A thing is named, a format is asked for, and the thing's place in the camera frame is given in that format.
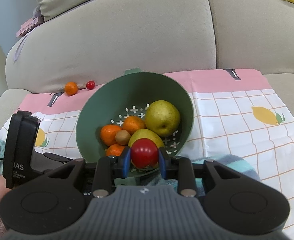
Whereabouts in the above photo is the green plastic colander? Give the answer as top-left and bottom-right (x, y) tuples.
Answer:
(76, 68), (195, 180)

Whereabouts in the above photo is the small brown kiwi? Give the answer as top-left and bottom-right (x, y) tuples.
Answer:
(115, 129), (132, 146)

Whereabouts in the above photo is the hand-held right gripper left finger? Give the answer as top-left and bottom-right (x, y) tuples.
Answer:
(37, 146), (132, 198)

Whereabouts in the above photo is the pink tag with ribbon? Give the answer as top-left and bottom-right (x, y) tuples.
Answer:
(13, 16), (46, 63)

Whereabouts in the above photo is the pink checkered printed cloth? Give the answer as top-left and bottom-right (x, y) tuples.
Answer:
(0, 68), (294, 230)

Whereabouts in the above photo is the beige sofa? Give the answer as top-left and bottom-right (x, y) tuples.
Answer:
(0, 0), (294, 240)

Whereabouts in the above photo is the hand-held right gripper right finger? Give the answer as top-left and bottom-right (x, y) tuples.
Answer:
(158, 147), (258, 197)

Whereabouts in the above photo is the orange tangerine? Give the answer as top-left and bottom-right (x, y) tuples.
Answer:
(122, 116), (147, 135)
(64, 81), (79, 96)
(100, 124), (124, 147)
(105, 144), (126, 157)

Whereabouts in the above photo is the yellow-green pear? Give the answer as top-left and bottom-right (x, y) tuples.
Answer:
(145, 100), (181, 137)
(128, 129), (165, 155)

